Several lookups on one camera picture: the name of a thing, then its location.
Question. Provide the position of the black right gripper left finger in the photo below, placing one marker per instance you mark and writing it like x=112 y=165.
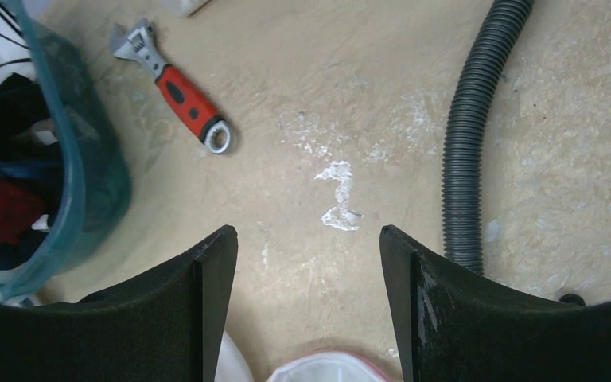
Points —
x=165 y=324

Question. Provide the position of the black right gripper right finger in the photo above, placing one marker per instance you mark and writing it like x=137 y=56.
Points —
x=451 y=324

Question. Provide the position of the small pink-zip mesh bag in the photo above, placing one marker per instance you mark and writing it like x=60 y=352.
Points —
x=323 y=366

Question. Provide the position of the navy blue bra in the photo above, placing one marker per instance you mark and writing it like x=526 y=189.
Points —
x=30 y=154

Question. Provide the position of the red-handled adjustable wrench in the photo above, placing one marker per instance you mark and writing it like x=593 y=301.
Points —
x=190 y=104

